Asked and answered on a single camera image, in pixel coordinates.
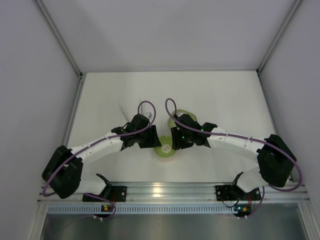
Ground green round lid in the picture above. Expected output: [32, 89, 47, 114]
[153, 135, 176, 160]

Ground metal serving tongs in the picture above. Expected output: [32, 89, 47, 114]
[118, 100, 144, 122]

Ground round steel lunch box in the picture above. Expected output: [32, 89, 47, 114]
[156, 156, 175, 163]

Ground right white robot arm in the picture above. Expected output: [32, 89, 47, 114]
[170, 113, 297, 198]

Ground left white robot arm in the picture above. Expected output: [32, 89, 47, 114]
[41, 112, 161, 202]

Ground green square dish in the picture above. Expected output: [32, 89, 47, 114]
[167, 109, 197, 129]

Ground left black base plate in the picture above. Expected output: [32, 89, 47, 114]
[82, 185, 127, 203]

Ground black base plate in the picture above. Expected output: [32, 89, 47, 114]
[215, 184, 262, 202]
[82, 185, 127, 203]

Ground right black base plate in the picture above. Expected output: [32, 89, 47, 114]
[215, 184, 262, 202]

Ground slotted grey cable duct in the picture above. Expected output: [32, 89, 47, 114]
[47, 203, 249, 215]

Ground aluminium mounting rail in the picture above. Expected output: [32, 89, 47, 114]
[37, 181, 310, 204]

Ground left aluminium frame post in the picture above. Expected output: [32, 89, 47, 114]
[33, 0, 85, 78]

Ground aluminium frame post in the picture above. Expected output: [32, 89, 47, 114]
[256, 0, 307, 73]
[33, 0, 85, 78]

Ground right aluminium frame post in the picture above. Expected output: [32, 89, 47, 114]
[256, 0, 307, 73]

